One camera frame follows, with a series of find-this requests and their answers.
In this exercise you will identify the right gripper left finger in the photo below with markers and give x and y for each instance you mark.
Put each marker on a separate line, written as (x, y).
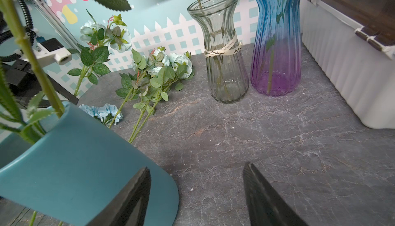
(129, 206)

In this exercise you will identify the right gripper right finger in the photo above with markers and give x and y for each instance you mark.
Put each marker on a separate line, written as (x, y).
(265, 206)

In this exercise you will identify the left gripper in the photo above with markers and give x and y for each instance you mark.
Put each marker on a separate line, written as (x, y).
(24, 84)

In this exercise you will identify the teal ceramic vase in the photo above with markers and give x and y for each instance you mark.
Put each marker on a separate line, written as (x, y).
(77, 168)

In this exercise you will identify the double blue carnation stem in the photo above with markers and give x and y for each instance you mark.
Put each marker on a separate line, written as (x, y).
(109, 115)

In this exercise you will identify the teal bouquet blue stem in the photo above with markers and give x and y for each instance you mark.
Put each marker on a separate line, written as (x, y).
(99, 39)

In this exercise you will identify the pale blue flower stem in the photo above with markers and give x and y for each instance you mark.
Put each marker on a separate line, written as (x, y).
(139, 85)

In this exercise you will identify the white flower stem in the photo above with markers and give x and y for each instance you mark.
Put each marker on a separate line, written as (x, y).
(180, 69)

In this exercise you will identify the clear glass vase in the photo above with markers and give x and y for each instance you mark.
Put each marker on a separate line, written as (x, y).
(227, 76)

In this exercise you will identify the purple glass vase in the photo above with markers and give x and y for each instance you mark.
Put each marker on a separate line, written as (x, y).
(276, 58)

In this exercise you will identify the pink carnation stem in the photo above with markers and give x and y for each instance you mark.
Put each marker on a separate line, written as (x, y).
(31, 130)

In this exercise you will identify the magenta rose stem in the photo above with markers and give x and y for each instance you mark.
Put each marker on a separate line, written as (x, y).
(14, 23)

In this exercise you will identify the brown lid storage box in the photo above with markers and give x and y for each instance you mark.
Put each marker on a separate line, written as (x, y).
(353, 41)

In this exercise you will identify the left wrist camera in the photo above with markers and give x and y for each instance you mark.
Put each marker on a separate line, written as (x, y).
(51, 51)

